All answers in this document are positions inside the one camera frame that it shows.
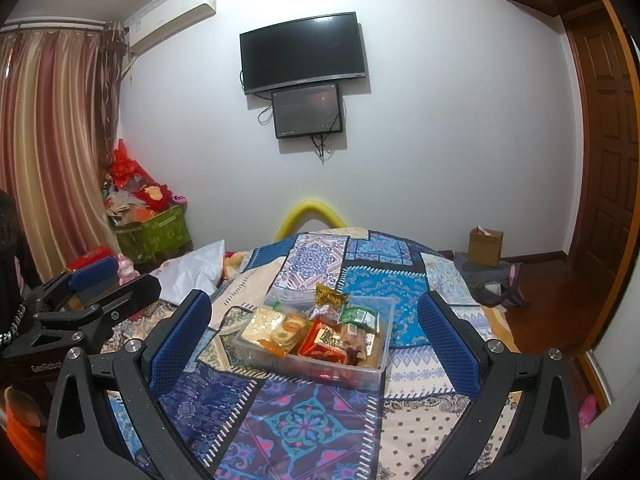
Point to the patchwork printed blanket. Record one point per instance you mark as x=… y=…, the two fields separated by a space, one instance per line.
x=320 y=425

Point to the beige cracker stick packet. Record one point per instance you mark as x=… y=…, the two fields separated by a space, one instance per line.
x=362 y=342

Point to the white air conditioner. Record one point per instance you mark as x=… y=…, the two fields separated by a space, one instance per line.
x=170 y=17

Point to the orange floss cake packet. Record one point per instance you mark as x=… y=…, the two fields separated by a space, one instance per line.
x=274 y=347

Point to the dark cloth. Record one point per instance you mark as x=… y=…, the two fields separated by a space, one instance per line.
x=492 y=277

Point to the small black monitor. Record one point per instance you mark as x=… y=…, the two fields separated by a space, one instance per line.
x=307 y=110

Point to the person's left hand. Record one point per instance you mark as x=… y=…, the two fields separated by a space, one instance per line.
x=22 y=405

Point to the red snack packet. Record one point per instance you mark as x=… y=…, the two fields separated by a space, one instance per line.
x=325 y=340

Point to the pink slipper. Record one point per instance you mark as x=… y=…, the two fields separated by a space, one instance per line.
x=588 y=410

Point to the red plush toy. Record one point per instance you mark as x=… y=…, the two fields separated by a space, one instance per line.
x=155 y=196

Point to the bread cube packet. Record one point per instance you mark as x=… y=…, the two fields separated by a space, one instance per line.
x=262 y=327

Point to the green storage box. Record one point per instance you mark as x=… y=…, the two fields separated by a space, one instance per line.
x=155 y=235

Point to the clear plastic container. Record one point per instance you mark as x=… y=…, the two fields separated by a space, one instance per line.
x=310 y=370

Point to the red box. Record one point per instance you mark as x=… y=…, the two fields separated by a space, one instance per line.
x=90 y=255

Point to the cardboard box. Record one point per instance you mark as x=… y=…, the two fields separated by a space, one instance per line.
x=485 y=247

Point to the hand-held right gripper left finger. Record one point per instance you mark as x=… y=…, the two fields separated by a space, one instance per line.
x=180 y=340

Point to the black flat television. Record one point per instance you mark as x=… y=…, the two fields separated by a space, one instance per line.
x=302 y=52

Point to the pink toy figure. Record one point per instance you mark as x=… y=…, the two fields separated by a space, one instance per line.
x=126 y=267

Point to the green snack packet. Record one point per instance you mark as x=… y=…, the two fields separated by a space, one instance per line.
x=357 y=319

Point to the white plastic bag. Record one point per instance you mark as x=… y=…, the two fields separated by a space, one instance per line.
x=192 y=270

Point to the striped red beige curtain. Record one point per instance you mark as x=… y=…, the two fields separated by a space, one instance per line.
x=50 y=150

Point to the yellow foam noodle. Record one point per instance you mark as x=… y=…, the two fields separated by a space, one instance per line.
x=307 y=207

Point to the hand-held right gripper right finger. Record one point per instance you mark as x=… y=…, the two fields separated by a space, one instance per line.
x=445 y=340

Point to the yellow fried snack packet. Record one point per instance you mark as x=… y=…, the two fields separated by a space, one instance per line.
x=330 y=300

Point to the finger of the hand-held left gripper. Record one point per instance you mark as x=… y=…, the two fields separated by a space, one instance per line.
x=135 y=292
x=92 y=270

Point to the brown wooden door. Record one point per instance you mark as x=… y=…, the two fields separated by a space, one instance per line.
x=607 y=160

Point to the orange plush toy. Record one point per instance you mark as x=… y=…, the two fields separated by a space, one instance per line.
x=234 y=265

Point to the red gift bag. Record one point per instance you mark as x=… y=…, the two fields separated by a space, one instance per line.
x=125 y=165

